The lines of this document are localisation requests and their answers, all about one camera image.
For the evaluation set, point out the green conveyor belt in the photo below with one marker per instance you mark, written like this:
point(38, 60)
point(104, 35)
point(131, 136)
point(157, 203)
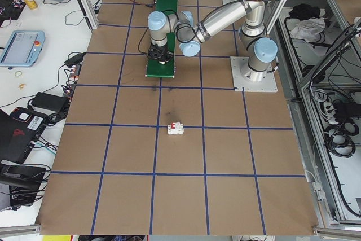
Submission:
point(166, 1)

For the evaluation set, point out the yellow drink can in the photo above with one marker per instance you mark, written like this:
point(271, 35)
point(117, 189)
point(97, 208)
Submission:
point(31, 2)

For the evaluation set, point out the black cloth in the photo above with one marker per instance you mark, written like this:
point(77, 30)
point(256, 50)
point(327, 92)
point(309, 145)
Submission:
point(304, 11)

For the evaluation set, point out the large black power brick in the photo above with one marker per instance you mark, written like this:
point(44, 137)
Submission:
point(49, 100)

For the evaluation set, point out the white red circuit breaker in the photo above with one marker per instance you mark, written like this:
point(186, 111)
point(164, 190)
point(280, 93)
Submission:
point(175, 129)

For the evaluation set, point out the black power strip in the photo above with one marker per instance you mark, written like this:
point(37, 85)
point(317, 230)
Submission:
point(72, 80)

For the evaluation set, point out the metal V-shaped frame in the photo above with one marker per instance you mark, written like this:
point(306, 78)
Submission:
point(310, 83)

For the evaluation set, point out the aluminium profile post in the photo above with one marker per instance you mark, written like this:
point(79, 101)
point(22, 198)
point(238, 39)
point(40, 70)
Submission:
point(84, 4)

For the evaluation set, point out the black laptop with red logo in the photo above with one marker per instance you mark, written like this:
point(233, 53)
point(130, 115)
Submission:
point(17, 135)

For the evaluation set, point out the white cloth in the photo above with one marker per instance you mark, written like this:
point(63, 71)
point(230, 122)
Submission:
point(307, 30)

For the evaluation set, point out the white power strip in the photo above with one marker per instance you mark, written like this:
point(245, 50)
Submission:
point(328, 112)

